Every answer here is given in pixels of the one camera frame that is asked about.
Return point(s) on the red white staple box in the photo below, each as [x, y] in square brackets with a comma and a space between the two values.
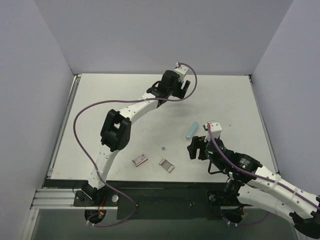
[140, 160]

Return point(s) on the aluminium frame rail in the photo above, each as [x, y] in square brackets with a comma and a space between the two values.
[53, 198]

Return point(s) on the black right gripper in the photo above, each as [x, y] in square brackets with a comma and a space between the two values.
[197, 148]

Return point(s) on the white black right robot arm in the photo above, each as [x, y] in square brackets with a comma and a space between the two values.
[254, 184]

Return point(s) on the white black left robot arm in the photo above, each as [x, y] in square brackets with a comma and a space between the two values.
[116, 130]

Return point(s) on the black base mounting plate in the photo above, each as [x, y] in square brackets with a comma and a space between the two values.
[158, 200]

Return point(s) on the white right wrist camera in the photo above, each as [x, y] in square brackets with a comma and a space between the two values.
[212, 128]

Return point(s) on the light blue white stapler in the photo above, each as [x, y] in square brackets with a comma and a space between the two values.
[191, 131]

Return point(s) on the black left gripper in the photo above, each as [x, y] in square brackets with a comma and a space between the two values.
[180, 88]

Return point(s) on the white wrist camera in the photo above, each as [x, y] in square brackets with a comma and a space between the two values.
[181, 70]
[212, 128]

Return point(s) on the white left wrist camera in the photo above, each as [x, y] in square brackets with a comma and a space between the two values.
[181, 70]

